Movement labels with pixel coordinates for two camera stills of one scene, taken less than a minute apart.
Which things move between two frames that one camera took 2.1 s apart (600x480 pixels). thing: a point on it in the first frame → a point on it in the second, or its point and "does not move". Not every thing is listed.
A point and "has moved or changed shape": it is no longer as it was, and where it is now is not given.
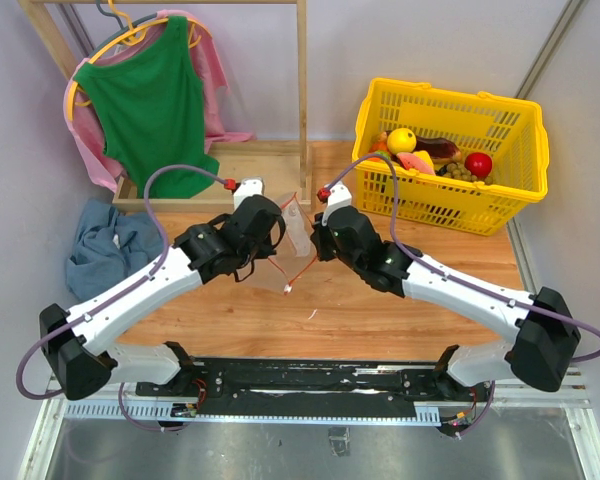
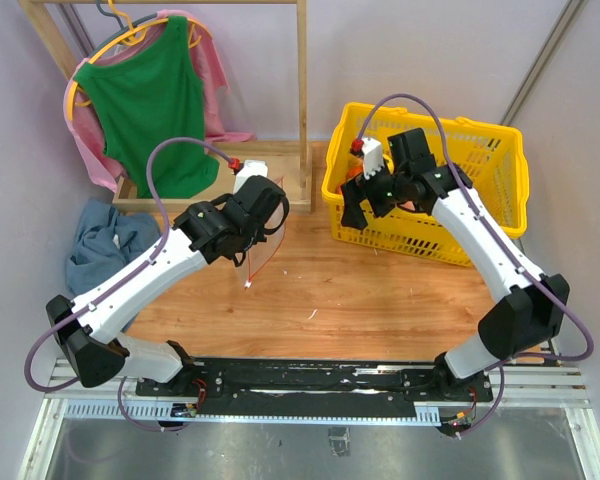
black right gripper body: [327, 248] → [384, 191]
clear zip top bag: [297, 249] has moved or changed shape
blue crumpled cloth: [108, 246] does not move
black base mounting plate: [322, 381] does not move
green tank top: [150, 106] does not move
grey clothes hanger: [123, 28] does not move
